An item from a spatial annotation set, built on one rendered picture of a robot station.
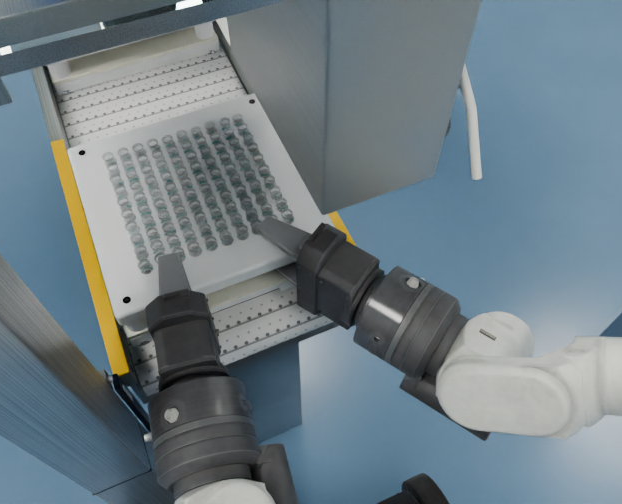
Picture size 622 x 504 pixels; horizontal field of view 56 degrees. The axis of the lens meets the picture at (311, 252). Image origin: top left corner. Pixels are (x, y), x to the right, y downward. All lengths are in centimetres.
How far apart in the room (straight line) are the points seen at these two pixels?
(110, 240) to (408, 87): 38
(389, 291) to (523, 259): 125
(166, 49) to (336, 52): 60
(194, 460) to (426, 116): 32
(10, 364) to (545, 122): 195
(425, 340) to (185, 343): 21
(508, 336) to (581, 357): 8
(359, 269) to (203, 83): 45
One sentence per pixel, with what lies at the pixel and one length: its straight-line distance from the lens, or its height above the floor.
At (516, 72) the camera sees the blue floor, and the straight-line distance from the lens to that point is 231.
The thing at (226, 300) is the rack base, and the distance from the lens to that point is 65.
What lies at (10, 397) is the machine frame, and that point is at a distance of 43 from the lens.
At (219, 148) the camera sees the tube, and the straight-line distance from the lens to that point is 72.
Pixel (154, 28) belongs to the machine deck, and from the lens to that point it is 31.
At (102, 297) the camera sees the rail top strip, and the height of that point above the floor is 87.
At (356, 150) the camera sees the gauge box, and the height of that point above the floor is 111.
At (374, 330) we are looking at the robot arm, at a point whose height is 93.
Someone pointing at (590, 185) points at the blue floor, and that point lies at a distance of 203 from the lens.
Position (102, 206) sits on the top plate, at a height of 91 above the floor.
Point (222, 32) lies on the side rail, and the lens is 94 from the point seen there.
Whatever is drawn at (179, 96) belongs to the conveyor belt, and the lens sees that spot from 90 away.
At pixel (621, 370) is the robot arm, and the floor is 98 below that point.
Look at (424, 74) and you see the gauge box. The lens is 41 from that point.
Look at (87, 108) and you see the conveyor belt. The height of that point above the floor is 83.
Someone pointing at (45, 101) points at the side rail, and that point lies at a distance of 89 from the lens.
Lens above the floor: 143
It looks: 57 degrees down
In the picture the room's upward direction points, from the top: straight up
